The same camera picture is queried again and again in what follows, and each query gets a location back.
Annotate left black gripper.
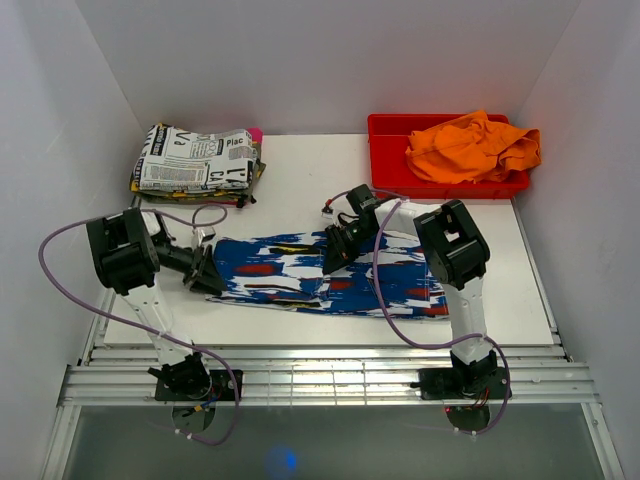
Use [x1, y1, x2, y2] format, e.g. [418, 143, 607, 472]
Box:
[153, 239, 227, 297]

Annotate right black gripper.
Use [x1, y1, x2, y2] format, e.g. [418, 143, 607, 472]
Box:
[323, 221, 378, 275]

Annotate blue white patterned trousers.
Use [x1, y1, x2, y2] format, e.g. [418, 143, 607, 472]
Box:
[206, 231, 448, 320]

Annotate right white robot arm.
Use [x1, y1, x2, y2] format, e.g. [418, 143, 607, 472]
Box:
[323, 184, 511, 400]

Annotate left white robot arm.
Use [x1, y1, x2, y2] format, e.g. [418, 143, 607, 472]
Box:
[86, 208, 226, 400]

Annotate newspaper print folded trousers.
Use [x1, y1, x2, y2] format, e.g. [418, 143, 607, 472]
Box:
[132, 123, 259, 192]

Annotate orange trousers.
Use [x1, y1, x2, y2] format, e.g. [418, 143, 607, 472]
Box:
[405, 110, 541, 184]

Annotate red plastic tray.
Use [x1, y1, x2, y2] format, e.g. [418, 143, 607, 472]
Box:
[367, 113, 530, 200]

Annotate pink folded garment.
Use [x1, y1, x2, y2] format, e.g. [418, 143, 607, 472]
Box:
[247, 127, 263, 143]

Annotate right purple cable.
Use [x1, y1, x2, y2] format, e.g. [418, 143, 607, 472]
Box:
[324, 188, 512, 437]

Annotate purple cable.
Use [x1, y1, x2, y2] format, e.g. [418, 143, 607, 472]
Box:
[37, 202, 241, 447]
[324, 188, 512, 437]

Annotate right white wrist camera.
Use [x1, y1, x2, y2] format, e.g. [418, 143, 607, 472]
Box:
[321, 199, 335, 219]

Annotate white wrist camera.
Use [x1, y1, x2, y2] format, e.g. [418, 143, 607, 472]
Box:
[191, 226, 217, 249]
[321, 199, 335, 219]

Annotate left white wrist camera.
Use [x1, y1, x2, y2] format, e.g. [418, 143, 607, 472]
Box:
[191, 226, 217, 249]

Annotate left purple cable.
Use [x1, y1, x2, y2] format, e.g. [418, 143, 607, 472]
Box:
[37, 202, 241, 447]

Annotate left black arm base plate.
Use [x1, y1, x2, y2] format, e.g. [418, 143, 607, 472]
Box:
[153, 369, 235, 403]

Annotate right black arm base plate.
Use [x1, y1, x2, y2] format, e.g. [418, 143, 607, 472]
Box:
[411, 367, 512, 401]

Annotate aluminium frame rail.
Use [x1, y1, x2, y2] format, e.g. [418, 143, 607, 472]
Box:
[59, 345, 600, 407]

